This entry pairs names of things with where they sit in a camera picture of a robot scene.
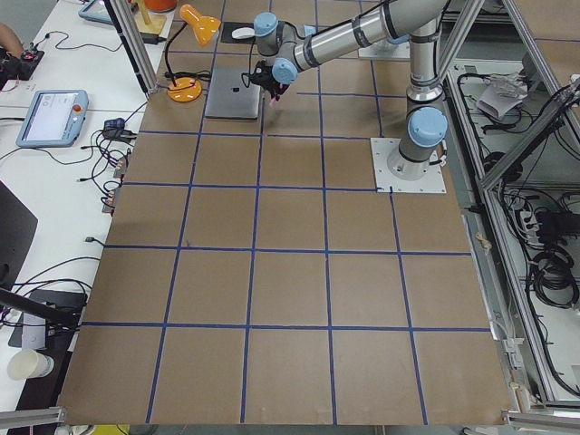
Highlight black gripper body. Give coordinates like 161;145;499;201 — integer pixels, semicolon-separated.
251;61;286;97

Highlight white computer mouse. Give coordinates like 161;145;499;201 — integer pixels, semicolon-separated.
231;27;255;40

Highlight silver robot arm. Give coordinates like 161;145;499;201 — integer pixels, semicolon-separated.
245;0;449;180

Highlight black mousepad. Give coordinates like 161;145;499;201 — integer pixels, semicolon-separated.
220;22;255;44

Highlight silver closed laptop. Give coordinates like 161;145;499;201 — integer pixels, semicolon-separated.
205;65;261;121

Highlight orange desk lamp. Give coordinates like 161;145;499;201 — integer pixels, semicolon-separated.
163;4;221;102

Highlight black power adapter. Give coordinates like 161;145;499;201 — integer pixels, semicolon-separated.
140;32;167;45

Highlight wooden stand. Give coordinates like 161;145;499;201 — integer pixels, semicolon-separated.
134;0;167;35

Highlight orange cylindrical container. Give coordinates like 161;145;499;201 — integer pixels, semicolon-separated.
144;0;178;13

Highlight blue teach pendant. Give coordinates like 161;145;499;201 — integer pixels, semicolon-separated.
15;90;89;149
78;0;112;25

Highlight white paper cup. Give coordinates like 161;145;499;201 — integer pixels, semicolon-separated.
7;349;54;381

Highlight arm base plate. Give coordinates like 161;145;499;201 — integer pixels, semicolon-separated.
358;41;410;62
370;138;447;194

